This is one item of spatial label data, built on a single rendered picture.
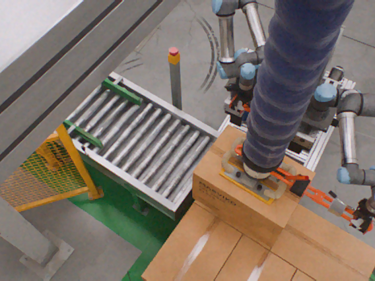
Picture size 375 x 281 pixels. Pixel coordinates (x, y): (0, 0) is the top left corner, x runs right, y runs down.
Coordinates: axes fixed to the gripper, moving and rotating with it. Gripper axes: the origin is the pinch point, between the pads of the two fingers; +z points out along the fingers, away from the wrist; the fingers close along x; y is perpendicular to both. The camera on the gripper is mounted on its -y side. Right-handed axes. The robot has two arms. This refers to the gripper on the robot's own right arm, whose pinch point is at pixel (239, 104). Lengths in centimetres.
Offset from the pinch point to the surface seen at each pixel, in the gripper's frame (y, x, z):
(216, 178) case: 13.1, -43.3, 12.8
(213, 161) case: 5.6, -35.6, 12.8
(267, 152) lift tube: 35, -35, -30
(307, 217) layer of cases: 68, -11, 67
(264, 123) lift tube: 30, -37, -55
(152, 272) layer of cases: 4, -100, 66
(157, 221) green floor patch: -28, -60, 120
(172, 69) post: -67, 20, 34
